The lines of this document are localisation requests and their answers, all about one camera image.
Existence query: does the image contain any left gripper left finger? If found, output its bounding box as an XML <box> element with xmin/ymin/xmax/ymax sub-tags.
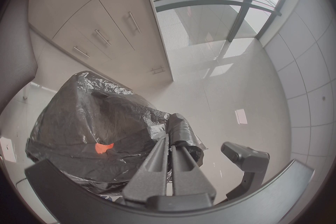
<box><xmin>122</xmin><ymin>135</ymin><xmax>170</xmax><ymax>204</ymax></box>

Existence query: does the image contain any pale wardrobe with metal handles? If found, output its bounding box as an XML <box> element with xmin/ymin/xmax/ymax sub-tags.
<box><xmin>27</xmin><ymin>0</ymin><xmax>174</xmax><ymax>82</ymax></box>

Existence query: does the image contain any black plastic bag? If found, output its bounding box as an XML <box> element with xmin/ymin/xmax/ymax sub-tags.
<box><xmin>25</xmin><ymin>71</ymin><xmax>208</xmax><ymax>199</ymax></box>

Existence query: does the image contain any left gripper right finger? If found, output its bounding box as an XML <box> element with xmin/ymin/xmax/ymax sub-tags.
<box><xmin>171</xmin><ymin>145</ymin><xmax>217</xmax><ymax>205</ymax></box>

